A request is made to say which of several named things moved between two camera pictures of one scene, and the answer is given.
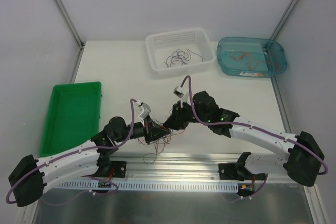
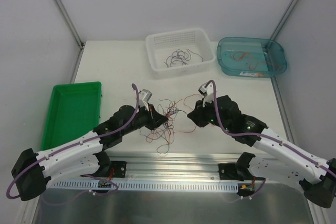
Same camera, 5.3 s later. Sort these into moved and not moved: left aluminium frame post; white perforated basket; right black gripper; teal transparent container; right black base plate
Moved: right black gripper
Not moved: left aluminium frame post; white perforated basket; teal transparent container; right black base plate
